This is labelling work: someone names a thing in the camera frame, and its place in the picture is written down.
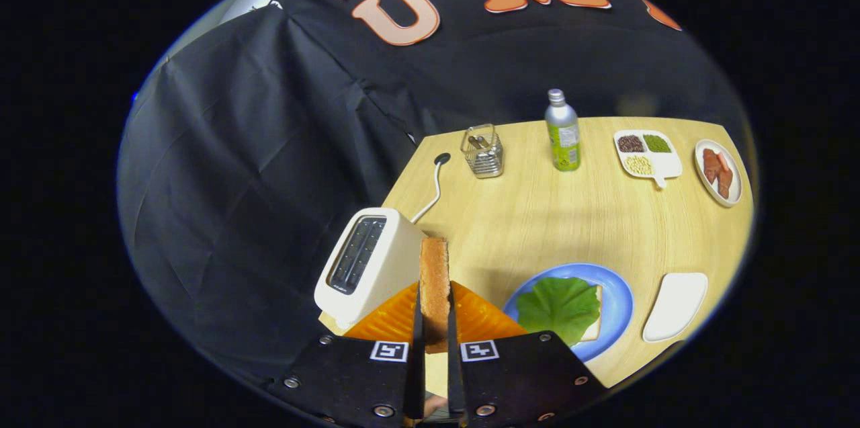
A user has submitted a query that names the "blue round plate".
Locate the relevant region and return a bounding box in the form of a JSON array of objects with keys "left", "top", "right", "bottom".
[{"left": 503, "top": 263, "right": 634, "bottom": 363}]

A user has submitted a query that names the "toasted bread slice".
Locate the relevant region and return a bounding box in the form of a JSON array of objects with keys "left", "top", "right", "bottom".
[{"left": 419, "top": 237, "right": 452, "bottom": 355}]

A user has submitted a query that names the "white round plate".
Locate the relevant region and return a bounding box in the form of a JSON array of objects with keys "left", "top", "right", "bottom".
[{"left": 694, "top": 139, "right": 743, "bottom": 208}]

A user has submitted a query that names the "white rounded square plate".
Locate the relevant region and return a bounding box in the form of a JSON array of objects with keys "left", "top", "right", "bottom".
[{"left": 642, "top": 272, "right": 709, "bottom": 343}]

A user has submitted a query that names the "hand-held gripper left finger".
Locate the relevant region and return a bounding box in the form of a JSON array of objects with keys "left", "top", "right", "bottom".
[{"left": 266, "top": 282, "right": 426, "bottom": 427}]

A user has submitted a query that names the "white toaster cable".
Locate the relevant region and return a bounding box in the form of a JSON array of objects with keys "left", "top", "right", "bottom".
[{"left": 410, "top": 153, "right": 452, "bottom": 224}]

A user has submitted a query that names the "white divided dish with beans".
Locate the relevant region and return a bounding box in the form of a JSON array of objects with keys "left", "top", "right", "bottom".
[{"left": 613, "top": 130, "right": 683, "bottom": 189}]

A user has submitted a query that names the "green lettuce leaf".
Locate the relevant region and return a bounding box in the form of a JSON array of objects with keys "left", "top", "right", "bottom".
[{"left": 516, "top": 277, "right": 601, "bottom": 347}]

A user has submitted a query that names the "white bread slice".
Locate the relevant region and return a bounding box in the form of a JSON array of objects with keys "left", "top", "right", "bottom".
[{"left": 580, "top": 285, "right": 604, "bottom": 342}]

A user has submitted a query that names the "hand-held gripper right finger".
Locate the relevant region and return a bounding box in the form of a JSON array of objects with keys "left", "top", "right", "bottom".
[{"left": 446, "top": 282, "right": 610, "bottom": 427}]

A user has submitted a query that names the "metal wire basket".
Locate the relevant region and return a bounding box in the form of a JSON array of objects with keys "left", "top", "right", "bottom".
[{"left": 460, "top": 124, "right": 505, "bottom": 179}]

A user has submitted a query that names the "cream white toaster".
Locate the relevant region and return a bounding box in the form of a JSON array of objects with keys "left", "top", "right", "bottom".
[{"left": 314, "top": 207, "right": 429, "bottom": 331}]

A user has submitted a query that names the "black backdrop cloth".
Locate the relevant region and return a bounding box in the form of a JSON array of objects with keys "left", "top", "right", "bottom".
[{"left": 118, "top": 0, "right": 746, "bottom": 388}]

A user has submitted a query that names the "silver bottle with green label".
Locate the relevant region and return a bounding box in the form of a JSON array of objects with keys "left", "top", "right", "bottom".
[{"left": 545, "top": 89, "right": 581, "bottom": 172}]

